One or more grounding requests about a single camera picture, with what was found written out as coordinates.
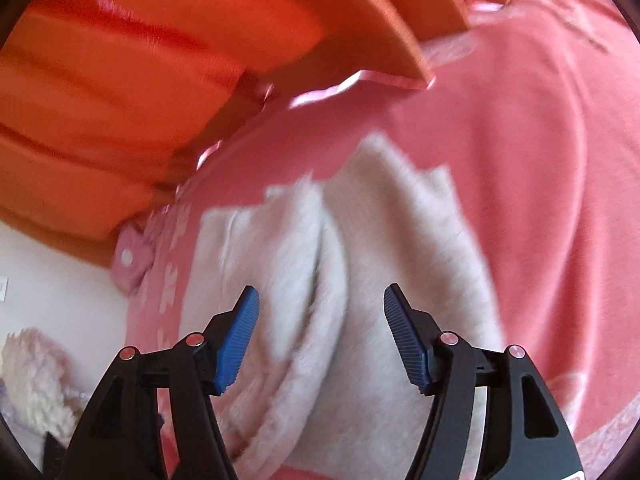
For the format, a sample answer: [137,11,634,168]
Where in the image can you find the pink sweater with black hearts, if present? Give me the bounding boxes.
[180,132,507,480]

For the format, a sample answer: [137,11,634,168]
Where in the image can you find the dark object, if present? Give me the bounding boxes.
[42,430,68,480]

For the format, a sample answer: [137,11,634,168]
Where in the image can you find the pink pillow with white dots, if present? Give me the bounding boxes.
[112,224,157,292]

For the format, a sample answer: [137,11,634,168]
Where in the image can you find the pink patterned blanket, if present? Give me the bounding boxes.
[125,0,640,480]

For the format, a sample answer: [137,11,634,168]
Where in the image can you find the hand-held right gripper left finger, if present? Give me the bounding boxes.
[59,285,261,480]

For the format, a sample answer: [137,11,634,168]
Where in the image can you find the wooden headboard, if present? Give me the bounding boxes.
[250,0,518,92]

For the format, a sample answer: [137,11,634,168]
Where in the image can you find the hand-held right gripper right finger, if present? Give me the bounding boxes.
[383,283,586,480]

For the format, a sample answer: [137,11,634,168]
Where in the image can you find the cream fluffy cloth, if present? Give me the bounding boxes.
[0,327,83,445]

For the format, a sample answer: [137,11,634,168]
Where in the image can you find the orange curtain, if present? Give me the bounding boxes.
[0,0,326,271]

